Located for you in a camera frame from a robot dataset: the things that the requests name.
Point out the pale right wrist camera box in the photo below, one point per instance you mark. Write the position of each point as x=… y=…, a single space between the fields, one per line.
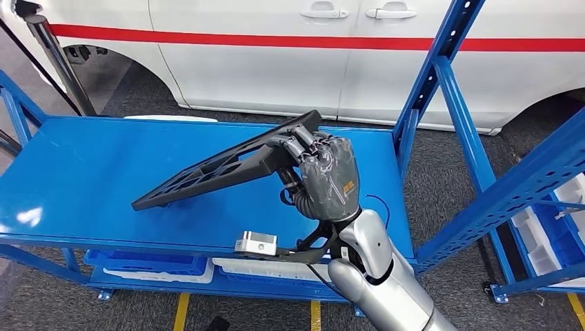
x=256 y=243

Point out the chrome stanchion post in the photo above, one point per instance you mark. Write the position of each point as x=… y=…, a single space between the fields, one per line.
x=61 y=68

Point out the grey metal bar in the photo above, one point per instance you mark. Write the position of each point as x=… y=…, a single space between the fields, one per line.
x=9 y=142

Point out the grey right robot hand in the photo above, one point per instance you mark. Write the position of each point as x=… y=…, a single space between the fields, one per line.
x=331 y=182

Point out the black perforated plastic panel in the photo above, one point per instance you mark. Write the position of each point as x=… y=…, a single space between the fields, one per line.
x=260 y=164

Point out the white car with red stripe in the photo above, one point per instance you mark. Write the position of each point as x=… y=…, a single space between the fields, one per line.
x=251 y=73

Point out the blue plastic parts bin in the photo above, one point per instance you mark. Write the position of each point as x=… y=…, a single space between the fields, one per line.
x=256 y=282
x=137 y=260
x=557 y=233

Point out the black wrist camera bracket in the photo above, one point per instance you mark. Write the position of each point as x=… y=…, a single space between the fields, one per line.
x=301 y=256

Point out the black stanchion belt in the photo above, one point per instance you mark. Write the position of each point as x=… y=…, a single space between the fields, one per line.
x=42 y=68

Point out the blue metal shelf rack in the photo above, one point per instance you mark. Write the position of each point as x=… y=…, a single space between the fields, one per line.
x=91 y=182
x=525 y=285

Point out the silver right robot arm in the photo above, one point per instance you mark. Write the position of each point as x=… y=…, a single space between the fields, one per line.
x=365 y=237

